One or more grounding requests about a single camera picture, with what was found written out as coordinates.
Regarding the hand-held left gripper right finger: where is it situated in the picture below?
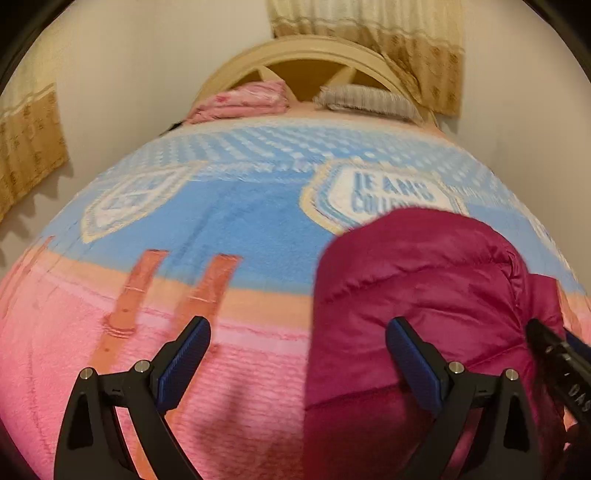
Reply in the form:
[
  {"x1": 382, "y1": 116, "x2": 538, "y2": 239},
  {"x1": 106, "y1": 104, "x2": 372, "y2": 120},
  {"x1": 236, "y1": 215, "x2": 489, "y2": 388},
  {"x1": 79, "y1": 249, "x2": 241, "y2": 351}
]
[{"x1": 385, "y1": 318, "x2": 543, "y2": 480}]

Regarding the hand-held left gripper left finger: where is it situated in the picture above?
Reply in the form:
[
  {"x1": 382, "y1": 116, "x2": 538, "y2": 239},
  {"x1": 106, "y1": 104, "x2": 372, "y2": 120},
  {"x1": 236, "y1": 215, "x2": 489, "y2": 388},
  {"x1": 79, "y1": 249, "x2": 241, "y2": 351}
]
[{"x1": 53, "y1": 316, "x2": 213, "y2": 480}]

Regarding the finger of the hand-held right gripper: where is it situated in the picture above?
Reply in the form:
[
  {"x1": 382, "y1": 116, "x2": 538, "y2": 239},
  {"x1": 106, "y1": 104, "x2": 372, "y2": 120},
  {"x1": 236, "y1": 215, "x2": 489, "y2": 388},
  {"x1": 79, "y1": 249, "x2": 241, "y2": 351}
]
[{"x1": 526, "y1": 318, "x2": 574, "y2": 371}]

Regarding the magenta puffer jacket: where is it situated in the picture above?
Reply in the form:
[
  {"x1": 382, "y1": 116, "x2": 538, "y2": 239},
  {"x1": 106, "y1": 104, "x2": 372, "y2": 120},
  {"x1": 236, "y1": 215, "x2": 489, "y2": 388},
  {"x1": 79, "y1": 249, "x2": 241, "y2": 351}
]
[{"x1": 302, "y1": 208, "x2": 573, "y2": 480}]

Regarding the pink and blue printed blanket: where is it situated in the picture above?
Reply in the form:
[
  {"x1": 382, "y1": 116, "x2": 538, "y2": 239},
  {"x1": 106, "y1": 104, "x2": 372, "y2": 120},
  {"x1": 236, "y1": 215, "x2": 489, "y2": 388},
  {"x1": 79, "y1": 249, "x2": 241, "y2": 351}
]
[{"x1": 0, "y1": 108, "x2": 591, "y2": 480}]

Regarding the pink folded quilt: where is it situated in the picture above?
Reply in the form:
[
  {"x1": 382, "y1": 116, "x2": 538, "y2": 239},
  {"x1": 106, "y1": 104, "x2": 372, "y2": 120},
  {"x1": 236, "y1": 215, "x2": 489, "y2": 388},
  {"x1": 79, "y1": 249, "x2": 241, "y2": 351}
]
[{"x1": 187, "y1": 80, "x2": 291, "y2": 124}]

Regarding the beige floral curtain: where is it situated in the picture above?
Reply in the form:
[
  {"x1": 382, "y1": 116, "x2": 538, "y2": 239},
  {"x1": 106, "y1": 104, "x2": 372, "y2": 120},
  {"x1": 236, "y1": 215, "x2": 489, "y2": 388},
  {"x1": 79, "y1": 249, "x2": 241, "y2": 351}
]
[
  {"x1": 267, "y1": 0, "x2": 465, "y2": 116},
  {"x1": 0, "y1": 46, "x2": 70, "y2": 220}
]

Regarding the striped pillow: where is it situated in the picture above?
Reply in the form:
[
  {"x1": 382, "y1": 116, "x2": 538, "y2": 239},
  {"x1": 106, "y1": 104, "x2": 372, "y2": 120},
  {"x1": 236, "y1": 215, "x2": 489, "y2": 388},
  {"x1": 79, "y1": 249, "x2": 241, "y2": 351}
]
[{"x1": 313, "y1": 84, "x2": 423, "y2": 123}]

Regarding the cream wooden bed headboard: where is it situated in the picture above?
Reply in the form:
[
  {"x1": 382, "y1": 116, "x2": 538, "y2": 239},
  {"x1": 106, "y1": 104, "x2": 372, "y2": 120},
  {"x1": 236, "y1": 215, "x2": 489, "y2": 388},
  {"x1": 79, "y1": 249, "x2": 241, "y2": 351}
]
[{"x1": 191, "y1": 37, "x2": 439, "y2": 127}]

